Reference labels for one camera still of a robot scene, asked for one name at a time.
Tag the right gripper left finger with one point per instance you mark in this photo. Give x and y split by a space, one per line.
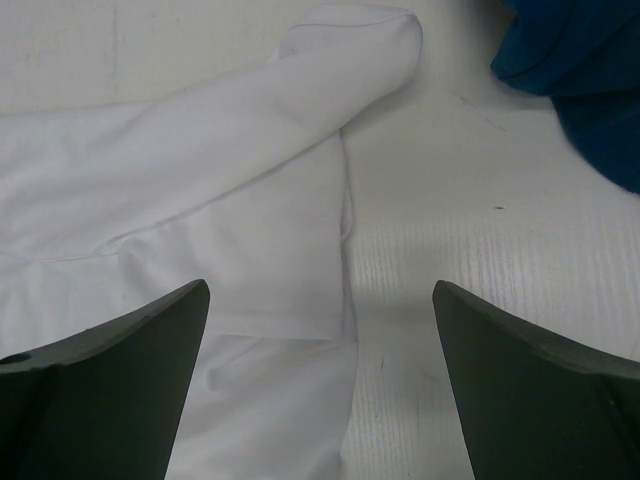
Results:
105 403

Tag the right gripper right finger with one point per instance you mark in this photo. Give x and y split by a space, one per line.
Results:
534 404

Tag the white t shirt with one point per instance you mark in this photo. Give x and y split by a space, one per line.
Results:
242 183

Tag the blue printed t shirt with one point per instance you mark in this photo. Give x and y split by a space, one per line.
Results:
584 56

